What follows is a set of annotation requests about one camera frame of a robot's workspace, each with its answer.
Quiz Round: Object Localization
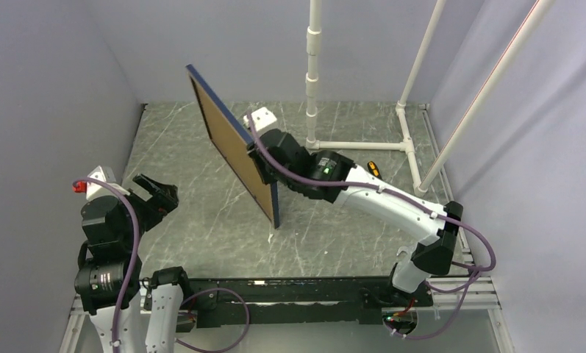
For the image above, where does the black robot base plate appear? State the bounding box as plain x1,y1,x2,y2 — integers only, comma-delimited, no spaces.
180,276,433,328

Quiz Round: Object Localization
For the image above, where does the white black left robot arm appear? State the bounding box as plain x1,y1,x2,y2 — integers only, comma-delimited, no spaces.
73,167,193,352

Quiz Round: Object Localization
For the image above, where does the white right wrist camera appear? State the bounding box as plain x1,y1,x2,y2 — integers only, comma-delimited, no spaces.
251,107,279,135

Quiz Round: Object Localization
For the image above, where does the white PVC pipe stand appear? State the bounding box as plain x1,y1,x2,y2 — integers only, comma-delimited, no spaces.
304,0,557,199

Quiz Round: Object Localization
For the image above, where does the aluminium rail frame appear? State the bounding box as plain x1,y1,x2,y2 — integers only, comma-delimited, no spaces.
58,102,515,353

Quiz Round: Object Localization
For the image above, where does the blue photo frame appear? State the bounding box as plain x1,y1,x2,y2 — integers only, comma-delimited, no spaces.
186,64,281,229

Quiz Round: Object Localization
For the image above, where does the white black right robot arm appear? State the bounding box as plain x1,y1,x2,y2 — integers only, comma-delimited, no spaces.
247,129,463,305

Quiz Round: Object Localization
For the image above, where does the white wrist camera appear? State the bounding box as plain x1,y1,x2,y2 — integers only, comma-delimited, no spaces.
251,107,279,135
72,165,128,202

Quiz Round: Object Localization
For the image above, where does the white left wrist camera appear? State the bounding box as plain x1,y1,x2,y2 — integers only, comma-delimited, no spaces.
72,165,128,202

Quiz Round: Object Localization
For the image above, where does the yellow black screwdriver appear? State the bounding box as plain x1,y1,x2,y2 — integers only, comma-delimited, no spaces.
367,161,382,179

